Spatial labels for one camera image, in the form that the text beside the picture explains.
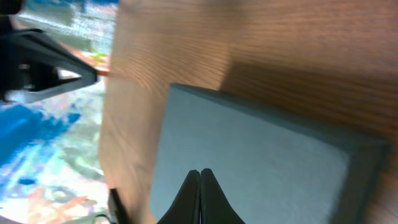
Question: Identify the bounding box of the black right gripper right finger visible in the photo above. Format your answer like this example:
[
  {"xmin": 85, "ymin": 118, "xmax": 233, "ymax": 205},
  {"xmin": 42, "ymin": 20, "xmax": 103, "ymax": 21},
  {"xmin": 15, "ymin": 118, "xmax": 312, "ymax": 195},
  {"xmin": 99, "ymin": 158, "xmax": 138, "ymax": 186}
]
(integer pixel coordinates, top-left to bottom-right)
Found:
[{"xmin": 200, "ymin": 169, "xmax": 244, "ymax": 224}]

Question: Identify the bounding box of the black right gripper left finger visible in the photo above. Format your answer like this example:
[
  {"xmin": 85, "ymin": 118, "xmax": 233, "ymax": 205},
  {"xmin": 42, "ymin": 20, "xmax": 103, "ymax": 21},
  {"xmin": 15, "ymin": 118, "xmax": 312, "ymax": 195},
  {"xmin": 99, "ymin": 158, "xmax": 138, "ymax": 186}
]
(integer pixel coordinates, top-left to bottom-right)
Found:
[{"xmin": 157, "ymin": 170, "xmax": 201, "ymax": 224}]

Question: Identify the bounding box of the black gift box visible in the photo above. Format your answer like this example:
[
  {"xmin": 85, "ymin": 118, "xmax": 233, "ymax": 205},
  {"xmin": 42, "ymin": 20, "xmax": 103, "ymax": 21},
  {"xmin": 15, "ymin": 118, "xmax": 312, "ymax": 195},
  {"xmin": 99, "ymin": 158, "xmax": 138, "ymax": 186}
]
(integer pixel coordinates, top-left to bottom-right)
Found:
[{"xmin": 149, "ymin": 83, "xmax": 391, "ymax": 224}]

